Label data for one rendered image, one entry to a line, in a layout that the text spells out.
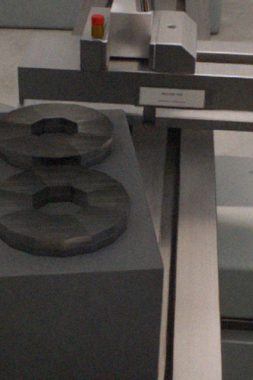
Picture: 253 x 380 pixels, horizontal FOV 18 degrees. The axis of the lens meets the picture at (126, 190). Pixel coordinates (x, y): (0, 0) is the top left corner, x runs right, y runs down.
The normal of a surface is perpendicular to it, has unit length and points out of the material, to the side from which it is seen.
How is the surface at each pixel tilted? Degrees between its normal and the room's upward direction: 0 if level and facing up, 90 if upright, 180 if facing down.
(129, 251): 0
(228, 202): 0
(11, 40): 0
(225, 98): 90
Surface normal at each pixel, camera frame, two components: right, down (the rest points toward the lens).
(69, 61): 0.02, -0.85
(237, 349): -0.07, 0.52
